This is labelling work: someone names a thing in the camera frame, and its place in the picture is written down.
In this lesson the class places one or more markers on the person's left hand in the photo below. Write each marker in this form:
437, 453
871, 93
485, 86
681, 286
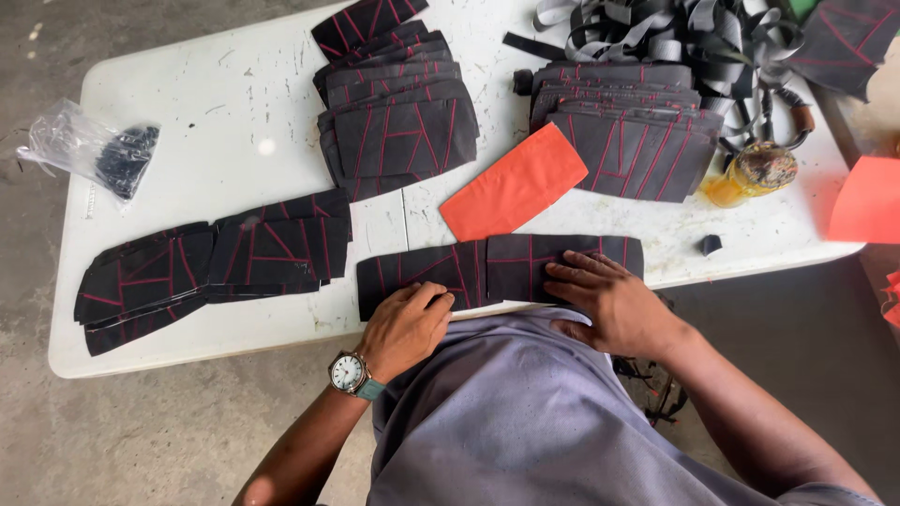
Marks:
401, 330

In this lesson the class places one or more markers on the person's right hand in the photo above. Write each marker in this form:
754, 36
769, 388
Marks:
626, 309

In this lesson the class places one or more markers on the black red-stitched fabric piece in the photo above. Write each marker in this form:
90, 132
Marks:
520, 270
401, 270

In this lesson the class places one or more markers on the small black scrap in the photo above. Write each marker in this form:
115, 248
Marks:
710, 244

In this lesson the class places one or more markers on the stack of black stitched panels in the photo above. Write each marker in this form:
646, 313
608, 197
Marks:
633, 133
144, 284
397, 119
281, 246

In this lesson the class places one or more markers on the person's grey shirt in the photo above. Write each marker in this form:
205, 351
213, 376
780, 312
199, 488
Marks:
520, 421

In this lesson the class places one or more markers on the orange fabric sheet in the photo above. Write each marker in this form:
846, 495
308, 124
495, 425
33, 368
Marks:
513, 186
868, 204

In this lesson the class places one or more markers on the yellow glue jar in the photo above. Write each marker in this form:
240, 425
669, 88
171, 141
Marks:
752, 174

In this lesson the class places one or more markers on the orange fabric scrap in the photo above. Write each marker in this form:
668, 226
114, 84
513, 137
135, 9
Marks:
893, 299

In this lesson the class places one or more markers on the clear plastic bag of black parts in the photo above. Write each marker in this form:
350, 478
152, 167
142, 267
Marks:
105, 158

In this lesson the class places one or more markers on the large black stitched fabric panel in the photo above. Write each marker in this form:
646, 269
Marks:
847, 42

